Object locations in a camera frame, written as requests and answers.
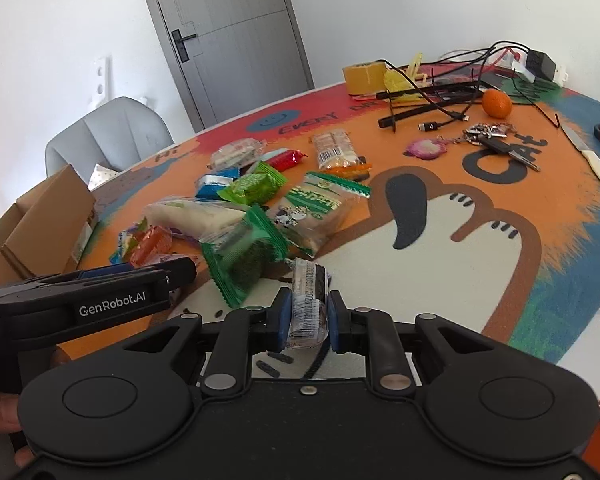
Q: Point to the red teal snack packet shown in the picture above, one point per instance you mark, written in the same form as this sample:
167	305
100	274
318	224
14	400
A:
283	159

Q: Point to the colourful cartoon table mat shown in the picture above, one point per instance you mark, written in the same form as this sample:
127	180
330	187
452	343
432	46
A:
508	249

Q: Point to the pink fluffy keychain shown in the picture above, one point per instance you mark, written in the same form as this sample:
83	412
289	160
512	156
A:
426	149

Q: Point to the black power adapter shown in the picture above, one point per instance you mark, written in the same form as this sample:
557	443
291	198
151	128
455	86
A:
541	65

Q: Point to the left hand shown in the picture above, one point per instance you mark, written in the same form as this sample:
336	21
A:
9	421

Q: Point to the orange candy packet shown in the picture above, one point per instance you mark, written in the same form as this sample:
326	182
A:
140	243

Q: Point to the grey door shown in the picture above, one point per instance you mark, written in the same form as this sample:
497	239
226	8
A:
228	57

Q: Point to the clear dark snack packet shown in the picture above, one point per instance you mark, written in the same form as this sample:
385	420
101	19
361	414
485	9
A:
308	327

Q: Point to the patterned cushion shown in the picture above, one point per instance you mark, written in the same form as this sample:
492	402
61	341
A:
99	176

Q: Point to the yellow plastic bag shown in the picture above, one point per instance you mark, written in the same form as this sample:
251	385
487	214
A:
396	84

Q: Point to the yellow tape roll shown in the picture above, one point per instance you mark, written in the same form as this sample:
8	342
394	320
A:
364	78

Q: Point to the light green snack packet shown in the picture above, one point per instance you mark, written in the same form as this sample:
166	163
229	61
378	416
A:
257	186

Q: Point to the key bunch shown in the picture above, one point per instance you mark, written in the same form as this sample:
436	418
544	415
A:
494	137

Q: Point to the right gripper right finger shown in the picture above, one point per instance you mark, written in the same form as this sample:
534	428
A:
371	334

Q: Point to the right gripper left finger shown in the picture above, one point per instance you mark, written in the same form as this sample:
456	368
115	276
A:
243	334

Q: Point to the white wall socket panel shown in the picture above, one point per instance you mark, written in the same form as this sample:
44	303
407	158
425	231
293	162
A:
100	83

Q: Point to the cardboard box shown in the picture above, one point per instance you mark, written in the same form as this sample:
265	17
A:
47	229

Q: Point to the orange tangerine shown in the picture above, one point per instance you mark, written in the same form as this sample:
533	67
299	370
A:
496	104

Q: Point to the white handled knife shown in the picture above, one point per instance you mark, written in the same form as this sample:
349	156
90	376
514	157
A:
589	155

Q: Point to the blue silver snack packet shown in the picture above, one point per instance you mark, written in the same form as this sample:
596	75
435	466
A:
208	186

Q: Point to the white long bread packet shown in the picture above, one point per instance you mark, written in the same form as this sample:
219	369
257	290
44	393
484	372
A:
193	219

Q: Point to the dark green snack packet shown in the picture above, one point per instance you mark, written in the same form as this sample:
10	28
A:
237	256

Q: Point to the grey chair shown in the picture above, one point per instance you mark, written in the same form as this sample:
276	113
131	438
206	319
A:
117	135

